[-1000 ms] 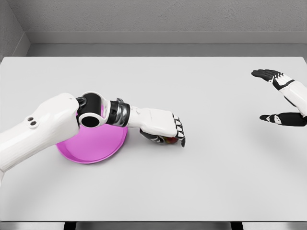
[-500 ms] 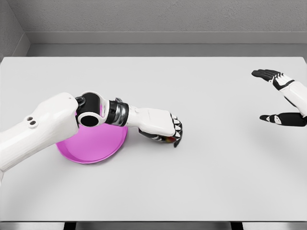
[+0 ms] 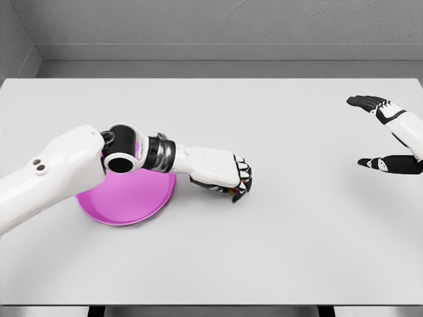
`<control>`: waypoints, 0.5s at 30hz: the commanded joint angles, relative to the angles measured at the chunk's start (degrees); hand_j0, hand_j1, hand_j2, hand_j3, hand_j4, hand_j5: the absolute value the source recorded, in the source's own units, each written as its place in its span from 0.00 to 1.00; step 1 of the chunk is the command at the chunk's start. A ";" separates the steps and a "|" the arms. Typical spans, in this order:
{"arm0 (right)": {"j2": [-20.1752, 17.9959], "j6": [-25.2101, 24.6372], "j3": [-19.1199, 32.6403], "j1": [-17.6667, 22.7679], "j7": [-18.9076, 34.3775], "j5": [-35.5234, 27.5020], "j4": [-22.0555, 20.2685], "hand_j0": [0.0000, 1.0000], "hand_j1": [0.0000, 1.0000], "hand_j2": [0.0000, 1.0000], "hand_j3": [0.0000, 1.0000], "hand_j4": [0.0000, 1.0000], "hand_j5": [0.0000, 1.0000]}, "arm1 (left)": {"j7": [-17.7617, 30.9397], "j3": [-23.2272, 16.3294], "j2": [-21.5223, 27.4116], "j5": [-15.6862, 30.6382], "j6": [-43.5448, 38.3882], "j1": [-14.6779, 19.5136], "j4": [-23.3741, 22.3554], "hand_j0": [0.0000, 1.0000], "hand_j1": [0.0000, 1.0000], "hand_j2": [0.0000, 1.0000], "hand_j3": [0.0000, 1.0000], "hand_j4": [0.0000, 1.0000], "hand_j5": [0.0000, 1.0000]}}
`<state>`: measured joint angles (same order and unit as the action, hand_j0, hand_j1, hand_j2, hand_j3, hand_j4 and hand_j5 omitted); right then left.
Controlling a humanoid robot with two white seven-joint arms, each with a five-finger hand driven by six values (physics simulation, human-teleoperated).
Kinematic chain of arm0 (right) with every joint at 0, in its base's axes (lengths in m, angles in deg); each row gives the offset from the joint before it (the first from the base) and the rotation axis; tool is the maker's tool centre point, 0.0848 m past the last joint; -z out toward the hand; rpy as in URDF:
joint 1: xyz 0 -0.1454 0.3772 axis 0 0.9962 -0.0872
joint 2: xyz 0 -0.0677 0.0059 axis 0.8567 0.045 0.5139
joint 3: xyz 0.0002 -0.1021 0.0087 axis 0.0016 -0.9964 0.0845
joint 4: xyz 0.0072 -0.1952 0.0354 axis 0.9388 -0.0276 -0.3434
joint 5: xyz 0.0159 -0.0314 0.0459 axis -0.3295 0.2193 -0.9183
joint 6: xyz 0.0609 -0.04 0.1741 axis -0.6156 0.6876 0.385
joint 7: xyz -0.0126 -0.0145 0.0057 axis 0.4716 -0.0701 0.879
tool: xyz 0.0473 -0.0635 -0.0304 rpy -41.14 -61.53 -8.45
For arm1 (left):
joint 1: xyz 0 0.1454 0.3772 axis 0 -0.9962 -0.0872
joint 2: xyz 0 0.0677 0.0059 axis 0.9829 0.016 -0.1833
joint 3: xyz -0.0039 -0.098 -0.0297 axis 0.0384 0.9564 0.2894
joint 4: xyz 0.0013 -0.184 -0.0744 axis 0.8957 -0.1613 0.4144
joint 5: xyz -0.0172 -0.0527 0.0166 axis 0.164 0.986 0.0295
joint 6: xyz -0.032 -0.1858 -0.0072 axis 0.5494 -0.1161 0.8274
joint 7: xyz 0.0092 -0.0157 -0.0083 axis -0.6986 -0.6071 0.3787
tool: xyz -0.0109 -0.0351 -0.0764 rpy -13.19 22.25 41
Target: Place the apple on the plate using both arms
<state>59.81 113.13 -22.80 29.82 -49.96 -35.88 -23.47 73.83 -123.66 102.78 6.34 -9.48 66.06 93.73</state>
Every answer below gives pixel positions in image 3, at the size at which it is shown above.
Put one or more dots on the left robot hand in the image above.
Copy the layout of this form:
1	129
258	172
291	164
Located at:
216	165

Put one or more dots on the pink round plate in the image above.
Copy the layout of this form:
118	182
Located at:
132	198

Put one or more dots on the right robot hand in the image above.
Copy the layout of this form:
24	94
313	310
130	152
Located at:
401	127

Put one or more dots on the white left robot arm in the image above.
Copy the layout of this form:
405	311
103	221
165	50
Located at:
66	165

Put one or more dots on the red apple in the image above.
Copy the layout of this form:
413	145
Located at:
232	190

